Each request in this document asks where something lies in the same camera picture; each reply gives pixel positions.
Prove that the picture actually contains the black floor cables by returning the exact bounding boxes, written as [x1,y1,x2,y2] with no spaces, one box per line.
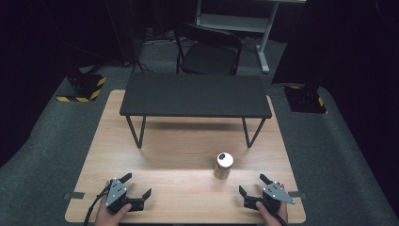
[131,58,153,74]

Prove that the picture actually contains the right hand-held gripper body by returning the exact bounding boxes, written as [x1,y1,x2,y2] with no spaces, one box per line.
[243,181,296,213]

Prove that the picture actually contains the small black table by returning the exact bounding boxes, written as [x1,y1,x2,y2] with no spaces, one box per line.
[119,72,273,150]

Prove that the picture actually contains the person's right hand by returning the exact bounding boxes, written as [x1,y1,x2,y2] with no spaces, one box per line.
[254,183,289,226]

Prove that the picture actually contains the yellow-black striped stand base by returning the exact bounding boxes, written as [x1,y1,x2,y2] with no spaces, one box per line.
[282,84,327,115]
[56,73,107,104]

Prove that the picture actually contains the silver drink can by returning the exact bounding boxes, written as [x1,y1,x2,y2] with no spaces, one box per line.
[213,152,235,181]

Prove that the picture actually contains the black folding chair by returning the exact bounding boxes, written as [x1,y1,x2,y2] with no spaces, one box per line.
[173,22,244,76]

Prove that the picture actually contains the person's left hand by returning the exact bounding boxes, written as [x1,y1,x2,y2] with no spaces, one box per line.
[93,196,133,226]

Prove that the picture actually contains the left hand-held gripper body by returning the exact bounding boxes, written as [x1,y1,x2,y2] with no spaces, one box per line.
[104,177,145,216]

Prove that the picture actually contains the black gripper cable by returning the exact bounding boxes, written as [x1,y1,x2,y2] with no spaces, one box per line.
[268,209,289,226]
[82,183,113,226]

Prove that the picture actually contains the white desk frame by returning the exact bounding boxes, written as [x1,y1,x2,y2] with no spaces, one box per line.
[194,0,307,75]

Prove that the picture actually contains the grey tape strip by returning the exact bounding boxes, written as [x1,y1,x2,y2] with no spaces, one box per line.
[287,190,308,200]
[63,191,86,201]

